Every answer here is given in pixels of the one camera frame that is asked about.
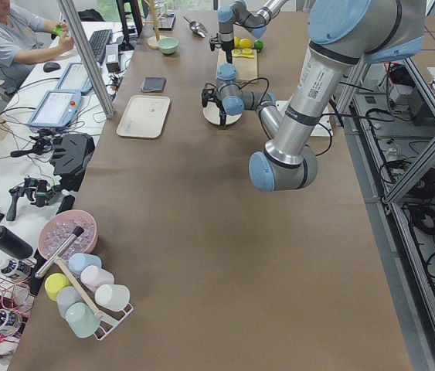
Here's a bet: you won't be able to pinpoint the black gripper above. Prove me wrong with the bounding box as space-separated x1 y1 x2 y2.
201 87 226 127
209 33 234 63

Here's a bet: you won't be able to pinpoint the white round plate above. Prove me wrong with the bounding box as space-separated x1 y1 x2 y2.
202 102 242 126

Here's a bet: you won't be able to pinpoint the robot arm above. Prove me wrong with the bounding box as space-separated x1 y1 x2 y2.
209 0 287 63
202 0 426 192

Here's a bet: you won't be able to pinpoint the beige rectangular tray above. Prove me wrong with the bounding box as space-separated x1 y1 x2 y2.
116 95 171 139

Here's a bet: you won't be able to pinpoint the yellow plastic knife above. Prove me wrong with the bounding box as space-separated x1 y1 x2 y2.
233 53 255 59

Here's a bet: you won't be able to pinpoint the whole yellow lemon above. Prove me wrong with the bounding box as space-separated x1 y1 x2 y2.
233 36 253 49

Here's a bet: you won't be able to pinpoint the wooden cutting board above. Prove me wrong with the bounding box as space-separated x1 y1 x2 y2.
233 49 258 83

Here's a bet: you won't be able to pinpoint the green lime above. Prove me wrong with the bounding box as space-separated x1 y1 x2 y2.
253 39 264 53

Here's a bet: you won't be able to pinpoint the metal scoop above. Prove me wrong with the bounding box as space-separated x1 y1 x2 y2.
183 15 207 38

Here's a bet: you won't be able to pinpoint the mint green bowl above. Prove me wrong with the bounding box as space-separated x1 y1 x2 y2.
157 37 179 55

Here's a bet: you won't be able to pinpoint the wooden glass stand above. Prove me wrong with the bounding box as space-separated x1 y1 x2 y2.
143 0 165 49

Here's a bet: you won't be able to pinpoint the grey folded cloth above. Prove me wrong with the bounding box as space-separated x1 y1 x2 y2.
141 77 166 93

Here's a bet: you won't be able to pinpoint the black keyboard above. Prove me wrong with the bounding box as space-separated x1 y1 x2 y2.
89 29 113 64

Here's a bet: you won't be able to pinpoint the blue teach pendant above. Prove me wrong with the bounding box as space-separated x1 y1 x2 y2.
56 63 92 94
28 90 82 128

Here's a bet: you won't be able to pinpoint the black computer mouse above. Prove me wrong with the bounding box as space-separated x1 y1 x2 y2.
42 62 61 73

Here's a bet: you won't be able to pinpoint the metal ice tongs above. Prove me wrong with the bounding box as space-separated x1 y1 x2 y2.
34 226 84 279

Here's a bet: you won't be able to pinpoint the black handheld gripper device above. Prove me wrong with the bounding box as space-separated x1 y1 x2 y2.
5 177 63 221

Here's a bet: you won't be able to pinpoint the pink bowl with ice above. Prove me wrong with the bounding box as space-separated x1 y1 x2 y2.
38 209 98 260

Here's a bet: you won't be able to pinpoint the blue cup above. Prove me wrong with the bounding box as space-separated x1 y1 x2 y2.
68 253 102 277

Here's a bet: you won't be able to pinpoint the pink cup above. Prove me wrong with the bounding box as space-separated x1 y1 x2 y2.
80 265 114 293

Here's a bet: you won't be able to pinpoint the white cup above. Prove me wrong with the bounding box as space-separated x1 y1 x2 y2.
95 284 131 311

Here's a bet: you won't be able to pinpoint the seated person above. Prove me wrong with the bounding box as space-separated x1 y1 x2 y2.
0 1 74 94

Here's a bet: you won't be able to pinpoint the yellow cup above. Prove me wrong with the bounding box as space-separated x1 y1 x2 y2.
44 273 71 301

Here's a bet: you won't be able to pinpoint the grey cup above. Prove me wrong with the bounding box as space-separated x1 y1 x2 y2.
56 286 83 318

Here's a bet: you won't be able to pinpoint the mint green cup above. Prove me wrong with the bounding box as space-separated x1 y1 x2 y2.
65 302 100 339

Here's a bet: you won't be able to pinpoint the black thermos bottle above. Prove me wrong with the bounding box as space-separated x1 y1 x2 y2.
0 224 33 260

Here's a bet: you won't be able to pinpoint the aluminium frame post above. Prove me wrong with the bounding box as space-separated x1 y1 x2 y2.
57 0 114 119

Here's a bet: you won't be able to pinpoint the white wire cup rack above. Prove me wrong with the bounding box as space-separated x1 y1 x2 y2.
55 257 135 342

